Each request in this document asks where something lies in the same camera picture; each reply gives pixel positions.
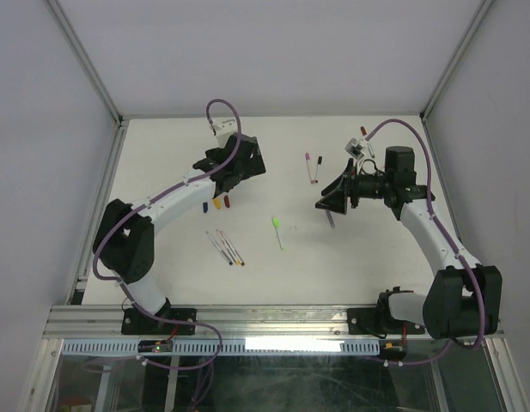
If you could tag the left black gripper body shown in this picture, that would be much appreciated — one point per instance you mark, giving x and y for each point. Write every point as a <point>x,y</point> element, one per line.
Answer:
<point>252,168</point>

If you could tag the brown cap marker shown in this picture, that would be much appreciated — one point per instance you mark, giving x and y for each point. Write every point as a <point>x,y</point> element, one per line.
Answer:
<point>239,259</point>

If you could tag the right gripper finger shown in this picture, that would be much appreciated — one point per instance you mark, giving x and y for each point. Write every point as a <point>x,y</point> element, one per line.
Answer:
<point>334,201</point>
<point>338,184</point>

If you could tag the small black cap marker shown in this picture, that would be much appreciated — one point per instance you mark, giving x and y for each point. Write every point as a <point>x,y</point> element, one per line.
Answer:
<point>317,169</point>

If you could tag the controller board with LEDs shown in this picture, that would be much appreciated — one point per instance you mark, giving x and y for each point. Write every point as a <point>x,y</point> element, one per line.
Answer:
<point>155,346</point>

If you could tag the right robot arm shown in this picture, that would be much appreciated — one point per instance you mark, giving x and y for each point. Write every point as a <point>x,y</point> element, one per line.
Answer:
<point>465,295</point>

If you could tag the purple cap marker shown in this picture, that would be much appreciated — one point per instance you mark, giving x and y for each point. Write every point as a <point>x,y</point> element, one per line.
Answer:
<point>309,168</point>

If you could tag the aluminium front rail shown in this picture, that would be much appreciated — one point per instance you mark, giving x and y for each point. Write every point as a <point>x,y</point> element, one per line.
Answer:
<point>106,321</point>

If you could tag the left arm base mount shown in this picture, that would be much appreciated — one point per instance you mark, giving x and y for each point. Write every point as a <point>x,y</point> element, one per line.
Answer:
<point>168,320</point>

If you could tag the yellow marker pen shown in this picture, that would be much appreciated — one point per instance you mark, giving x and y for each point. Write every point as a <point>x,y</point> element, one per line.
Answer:
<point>230,250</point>

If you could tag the blue marker pen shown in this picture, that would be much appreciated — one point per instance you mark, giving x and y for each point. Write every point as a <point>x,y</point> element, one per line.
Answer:
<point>224,254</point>

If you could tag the light green cap marker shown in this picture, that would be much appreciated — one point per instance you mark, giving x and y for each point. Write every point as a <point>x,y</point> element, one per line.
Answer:
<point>275,223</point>

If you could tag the dark red cap marker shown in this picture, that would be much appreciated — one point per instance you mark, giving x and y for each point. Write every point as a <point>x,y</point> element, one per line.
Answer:
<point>367,139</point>

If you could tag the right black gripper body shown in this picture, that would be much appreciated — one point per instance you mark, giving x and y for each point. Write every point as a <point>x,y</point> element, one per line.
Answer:
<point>368,186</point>

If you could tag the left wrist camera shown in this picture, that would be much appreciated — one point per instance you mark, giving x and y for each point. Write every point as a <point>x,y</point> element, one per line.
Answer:
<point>223,130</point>

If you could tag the grey pen on table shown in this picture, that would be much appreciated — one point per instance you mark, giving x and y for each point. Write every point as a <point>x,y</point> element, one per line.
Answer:
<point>330,218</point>

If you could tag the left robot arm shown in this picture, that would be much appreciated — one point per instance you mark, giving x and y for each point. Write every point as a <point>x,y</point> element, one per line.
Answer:
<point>124,246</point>

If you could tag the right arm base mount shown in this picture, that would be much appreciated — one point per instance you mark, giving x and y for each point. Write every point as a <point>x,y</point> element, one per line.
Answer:
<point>377,320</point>

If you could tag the slotted cable duct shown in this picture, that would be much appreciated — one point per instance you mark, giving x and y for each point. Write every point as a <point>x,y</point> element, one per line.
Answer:
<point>256,345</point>

